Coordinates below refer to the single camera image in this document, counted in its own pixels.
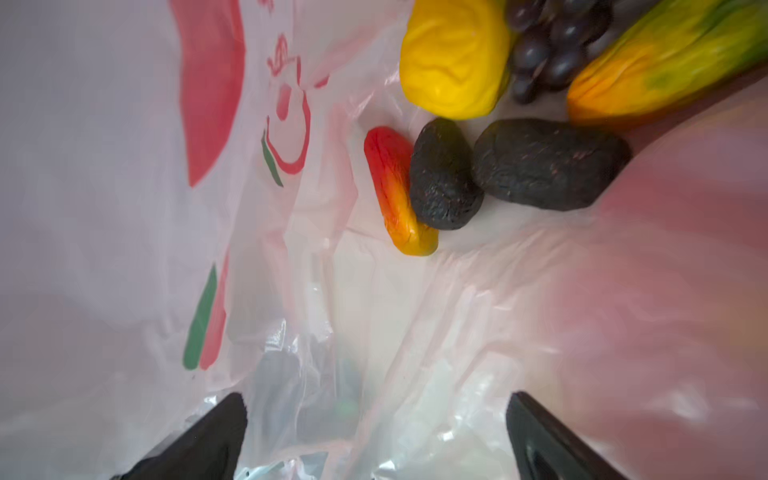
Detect pink plastic bag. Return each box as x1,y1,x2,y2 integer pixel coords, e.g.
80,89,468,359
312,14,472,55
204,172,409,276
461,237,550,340
1,1,767,479

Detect dark brown toy avocado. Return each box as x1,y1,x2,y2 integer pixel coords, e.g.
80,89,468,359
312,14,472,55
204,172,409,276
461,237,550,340
409,118,484,231

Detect dark purple toy grapes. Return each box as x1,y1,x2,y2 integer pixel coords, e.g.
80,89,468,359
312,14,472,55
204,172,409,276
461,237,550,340
505,0,614,104

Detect green yellow toy mango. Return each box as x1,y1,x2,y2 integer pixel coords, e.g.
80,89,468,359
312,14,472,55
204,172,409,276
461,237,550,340
567,1,767,125

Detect orange red toy fruit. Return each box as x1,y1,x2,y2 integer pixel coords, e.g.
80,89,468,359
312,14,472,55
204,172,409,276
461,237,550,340
363,126,438,257

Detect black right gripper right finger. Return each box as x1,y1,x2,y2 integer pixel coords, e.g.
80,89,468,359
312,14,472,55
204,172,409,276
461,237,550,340
506,391,625,480

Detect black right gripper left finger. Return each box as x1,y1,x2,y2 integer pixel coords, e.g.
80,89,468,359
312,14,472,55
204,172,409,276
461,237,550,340
117,392,248,480

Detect yellow toy fruit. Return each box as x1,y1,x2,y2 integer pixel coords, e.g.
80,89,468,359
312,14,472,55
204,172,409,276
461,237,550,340
399,0,516,120

